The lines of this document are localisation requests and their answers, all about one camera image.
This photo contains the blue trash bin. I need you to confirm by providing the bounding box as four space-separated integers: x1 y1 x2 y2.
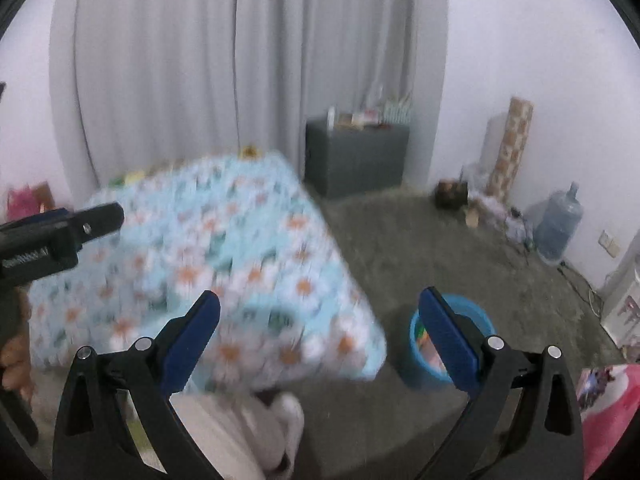
399 294 497 390

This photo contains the person left hand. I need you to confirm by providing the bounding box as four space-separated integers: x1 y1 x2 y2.
1 332 34 403

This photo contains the pink plastic bag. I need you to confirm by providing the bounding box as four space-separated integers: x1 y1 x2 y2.
6 186 40 221

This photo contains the floral blue tablecloth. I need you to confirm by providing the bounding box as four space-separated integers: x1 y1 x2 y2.
28 152 386 391

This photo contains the grey curtain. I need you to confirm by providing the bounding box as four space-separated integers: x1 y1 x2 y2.
49 0 447 200

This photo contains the gold candy wrapper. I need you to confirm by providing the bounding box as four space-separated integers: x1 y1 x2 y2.
240 145 262 160

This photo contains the blue water jug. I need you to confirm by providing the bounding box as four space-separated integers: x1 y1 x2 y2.
534 182 584 266

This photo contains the dark basket on floor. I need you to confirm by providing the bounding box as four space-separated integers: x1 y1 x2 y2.
434 180 469 210

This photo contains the patterned wrapping paper roll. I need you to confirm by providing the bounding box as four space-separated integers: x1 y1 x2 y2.
486 96 534 203

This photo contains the dark grey cabinet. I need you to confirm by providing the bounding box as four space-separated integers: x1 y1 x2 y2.
305 119 410 200

